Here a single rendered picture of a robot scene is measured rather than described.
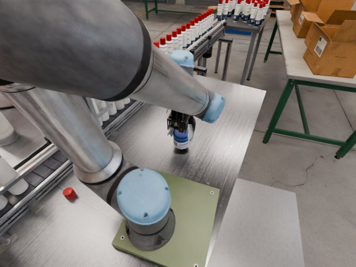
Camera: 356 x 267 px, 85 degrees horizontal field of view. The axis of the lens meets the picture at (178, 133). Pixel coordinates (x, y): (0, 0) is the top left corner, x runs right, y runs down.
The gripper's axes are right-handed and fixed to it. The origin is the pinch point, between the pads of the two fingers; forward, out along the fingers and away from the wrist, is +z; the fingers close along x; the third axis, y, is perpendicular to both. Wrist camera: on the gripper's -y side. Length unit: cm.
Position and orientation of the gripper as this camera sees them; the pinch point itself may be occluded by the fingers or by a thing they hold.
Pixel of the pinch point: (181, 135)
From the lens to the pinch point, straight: 82.5
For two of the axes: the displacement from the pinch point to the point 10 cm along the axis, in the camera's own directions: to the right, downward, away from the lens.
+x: 9.5, 2.1, -2.2
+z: 0.0, 7.2, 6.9
